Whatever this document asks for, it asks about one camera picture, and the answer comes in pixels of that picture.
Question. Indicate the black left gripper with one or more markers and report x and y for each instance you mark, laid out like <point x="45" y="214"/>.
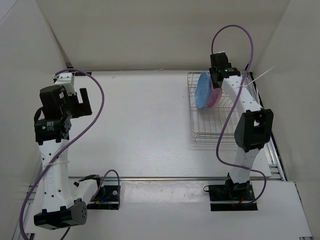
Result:
<point x="82" y="109"/>

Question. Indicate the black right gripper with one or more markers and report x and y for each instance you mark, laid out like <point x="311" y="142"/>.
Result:
<point x="211" y="70"/>

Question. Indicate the pink plastic plate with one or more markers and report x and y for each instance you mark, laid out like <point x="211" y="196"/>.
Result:
<point x="215" y="97"/>

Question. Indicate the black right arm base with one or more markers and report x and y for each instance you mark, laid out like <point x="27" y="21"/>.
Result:
<point x="231" y="197"/>

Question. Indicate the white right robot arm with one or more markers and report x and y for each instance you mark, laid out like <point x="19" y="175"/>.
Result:
<point x="254" y="125"/>

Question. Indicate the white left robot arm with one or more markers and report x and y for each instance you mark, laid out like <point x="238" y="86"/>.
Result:
<point x="52" y="124"/>

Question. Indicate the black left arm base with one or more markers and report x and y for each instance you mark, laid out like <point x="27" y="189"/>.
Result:
<point x="108" y="198"/>

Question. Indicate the blue plastic plate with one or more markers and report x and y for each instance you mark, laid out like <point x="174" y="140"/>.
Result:
<point x="203" y="90"/>

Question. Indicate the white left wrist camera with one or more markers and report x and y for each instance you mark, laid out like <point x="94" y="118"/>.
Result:
<point x="67" y="80"/>

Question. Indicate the white cable tie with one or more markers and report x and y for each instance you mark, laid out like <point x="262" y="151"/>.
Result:
<point x="252" y="81"/>

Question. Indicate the silver wire dish rack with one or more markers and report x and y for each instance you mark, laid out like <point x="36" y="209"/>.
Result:
<point x="207" y="123"/>

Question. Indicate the aluminium table edge rail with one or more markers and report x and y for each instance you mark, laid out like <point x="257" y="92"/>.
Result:
<point x="275" y="177"/>

